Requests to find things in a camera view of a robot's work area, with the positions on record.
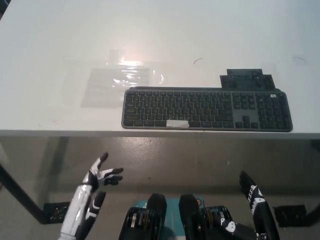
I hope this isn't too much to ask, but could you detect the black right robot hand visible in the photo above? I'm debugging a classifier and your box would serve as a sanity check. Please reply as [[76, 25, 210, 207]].
[[219, 170, 281, 240]]

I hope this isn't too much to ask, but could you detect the dark grey full-size keyboard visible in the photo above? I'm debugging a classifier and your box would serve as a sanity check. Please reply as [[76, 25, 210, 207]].
[[121, 86, 294, 133]]

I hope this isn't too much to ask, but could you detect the black ribbed robot body block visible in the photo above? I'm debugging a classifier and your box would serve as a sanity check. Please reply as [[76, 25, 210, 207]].
[[178, 194, 237, 240], [119, 192, 168, 240]]

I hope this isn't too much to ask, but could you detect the shiny clear tape piece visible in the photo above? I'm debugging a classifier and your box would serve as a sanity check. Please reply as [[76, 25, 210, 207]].
[[106, 48, 165, 88]]

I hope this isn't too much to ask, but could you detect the translucent grey plastic sheet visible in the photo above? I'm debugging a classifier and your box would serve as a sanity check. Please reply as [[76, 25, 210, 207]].
[[80, 67, 151, 110]]

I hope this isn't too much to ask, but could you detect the white tape strip on spacebar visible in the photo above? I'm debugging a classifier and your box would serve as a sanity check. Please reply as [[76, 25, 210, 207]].
[[166, 119, 190, 128]]

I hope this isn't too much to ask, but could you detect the black table leg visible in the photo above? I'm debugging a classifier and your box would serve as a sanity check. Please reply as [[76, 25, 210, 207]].
[[0, 162, 49, 224]]

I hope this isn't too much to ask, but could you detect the black device behind keyboard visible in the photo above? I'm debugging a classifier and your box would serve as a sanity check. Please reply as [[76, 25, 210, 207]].
[[219, 68, 276, 90]]

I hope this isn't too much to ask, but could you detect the black floor foot plate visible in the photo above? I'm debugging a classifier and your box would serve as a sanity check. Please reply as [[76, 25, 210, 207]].
[[43, 201, 71, 224], [272, 204, 308, 228]]

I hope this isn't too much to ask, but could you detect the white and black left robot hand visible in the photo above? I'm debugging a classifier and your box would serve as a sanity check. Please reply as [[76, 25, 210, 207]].
[[58, 151, 124, 240]]

